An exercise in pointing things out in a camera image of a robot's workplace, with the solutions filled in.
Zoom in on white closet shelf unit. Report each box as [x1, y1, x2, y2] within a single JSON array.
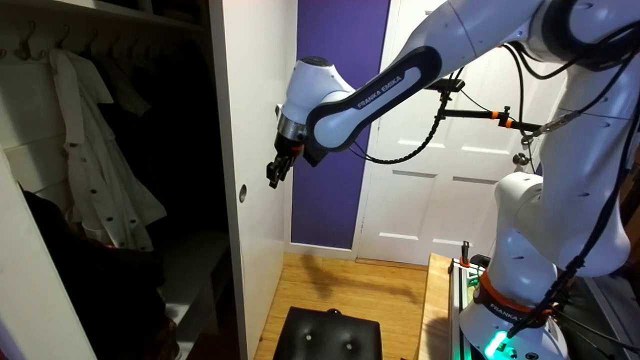
[[158, 228, 232, 360]]

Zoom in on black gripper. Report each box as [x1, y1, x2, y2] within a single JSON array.
[[265, 135, 306, 190]]

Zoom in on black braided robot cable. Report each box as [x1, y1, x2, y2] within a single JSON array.
[[348, 18, 640, 338]]

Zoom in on grey hanging garment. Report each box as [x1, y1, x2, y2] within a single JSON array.
[[86, 32, 155, 118]]

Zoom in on white panelled room door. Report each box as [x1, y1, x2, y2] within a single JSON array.
[[352, 0, 568, 267]]

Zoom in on black stereo camera bar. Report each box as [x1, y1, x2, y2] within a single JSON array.
[[426, 78, 467, 94]]

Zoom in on white sliding closet door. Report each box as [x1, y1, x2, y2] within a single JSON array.
[[208, 0, 297, 360]]

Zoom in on dark hanging garment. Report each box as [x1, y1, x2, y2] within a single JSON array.
[[21, 187, 178, 360]]

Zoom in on aluminium frame rail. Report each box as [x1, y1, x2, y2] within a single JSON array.
[[448, 256, 487, 360]]

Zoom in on dark grey furniture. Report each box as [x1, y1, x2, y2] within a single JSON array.
[[571, 272, 640, 360]]

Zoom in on white closet hat shelf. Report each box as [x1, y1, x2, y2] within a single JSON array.
[[0, 0, 211, 36]]

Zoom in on white hanging coat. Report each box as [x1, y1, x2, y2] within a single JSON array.
[[46, 48, 168, 253]]

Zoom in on silver room door knob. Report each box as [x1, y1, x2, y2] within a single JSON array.
[[509, 150, 532, 172]]

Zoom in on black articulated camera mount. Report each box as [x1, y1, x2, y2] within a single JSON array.
[[436, 87, 543, 135]]

